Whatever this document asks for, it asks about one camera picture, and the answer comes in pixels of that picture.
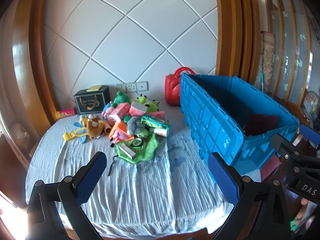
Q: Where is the dark green frog plush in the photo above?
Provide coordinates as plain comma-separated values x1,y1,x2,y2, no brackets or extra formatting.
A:
111,91,131,108

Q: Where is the yellow blue dragonfly toy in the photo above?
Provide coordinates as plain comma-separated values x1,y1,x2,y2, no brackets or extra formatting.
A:
63,122,87,144

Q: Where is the black tape roll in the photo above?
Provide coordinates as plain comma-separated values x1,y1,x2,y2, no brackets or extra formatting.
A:
132,138,144,147

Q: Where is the pink tissue pack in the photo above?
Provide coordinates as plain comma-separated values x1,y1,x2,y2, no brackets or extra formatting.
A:
108,102,131,122

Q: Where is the light green frog plush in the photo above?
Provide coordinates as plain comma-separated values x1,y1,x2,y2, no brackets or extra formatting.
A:
137,94,159,113

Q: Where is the blue plastic storage crate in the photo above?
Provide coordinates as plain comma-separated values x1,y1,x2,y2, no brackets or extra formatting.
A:
180,73,299,175

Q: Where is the pink yellow cylinder can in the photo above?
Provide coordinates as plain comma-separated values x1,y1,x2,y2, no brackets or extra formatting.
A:
55,107,77,119

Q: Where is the person's hand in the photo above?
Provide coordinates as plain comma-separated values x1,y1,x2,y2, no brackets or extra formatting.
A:
296,198,309,222

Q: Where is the red plastic toy case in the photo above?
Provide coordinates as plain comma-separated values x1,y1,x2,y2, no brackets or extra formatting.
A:
164,67,195,106

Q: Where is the white medicine bottle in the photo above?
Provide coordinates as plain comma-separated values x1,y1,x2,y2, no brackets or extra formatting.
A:
149,127,169,137

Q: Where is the white wall socket panel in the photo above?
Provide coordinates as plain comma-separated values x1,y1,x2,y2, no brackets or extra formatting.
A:
116,81,149,93

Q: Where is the brown teddy bear plush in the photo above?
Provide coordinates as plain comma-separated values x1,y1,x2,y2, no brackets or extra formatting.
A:
80,114,105,139

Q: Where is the green wet wipes pack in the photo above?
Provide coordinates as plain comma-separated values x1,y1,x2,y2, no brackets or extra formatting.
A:
141,115,170,129

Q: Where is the pink white medicine box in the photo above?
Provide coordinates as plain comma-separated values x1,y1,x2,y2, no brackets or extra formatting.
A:
129,101,148,117

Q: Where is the orange pink plush toy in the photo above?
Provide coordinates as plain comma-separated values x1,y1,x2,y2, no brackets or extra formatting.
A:
108,121,135,147

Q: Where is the small white rectangular box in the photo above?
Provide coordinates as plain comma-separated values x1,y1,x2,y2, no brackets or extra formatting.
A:
119,144,136,159

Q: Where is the rolled patterned carpet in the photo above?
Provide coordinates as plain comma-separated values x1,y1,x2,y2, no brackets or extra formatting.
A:
254,31,275,94

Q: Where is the dark gift bag box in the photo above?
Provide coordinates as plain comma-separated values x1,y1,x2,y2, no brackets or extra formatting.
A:
74,86,111,114

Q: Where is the wooden chair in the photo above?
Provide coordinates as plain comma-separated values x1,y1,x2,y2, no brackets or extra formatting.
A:
274,96,310,126

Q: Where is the grey fluffy plush toy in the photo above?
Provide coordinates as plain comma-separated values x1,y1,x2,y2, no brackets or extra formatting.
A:
126,116,145,135

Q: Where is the teal mop handle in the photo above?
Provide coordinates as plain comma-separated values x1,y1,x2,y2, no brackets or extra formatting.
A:
260,72,265,93

